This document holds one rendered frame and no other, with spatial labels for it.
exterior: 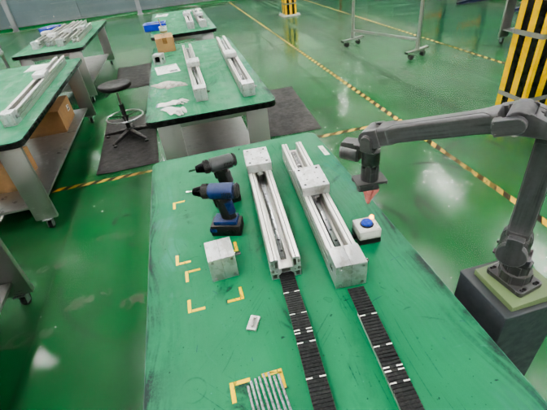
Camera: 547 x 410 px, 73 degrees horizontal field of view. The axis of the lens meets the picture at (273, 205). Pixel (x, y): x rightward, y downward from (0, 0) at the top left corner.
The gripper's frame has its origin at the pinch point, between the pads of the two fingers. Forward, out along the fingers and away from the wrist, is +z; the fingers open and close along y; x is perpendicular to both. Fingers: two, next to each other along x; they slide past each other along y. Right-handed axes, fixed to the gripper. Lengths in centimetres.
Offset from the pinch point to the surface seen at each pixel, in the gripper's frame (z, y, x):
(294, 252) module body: 7.8, 28.3, 10.1
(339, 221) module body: 7.8, 9.7, -1.1
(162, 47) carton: 14, 99, -361
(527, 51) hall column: 24, -222, -197
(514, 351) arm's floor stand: 36, -34, 43
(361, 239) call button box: 13.3, 3.0, 4.2
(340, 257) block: 6.7, 15.1, 17.3
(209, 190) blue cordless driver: -4, 53, -17
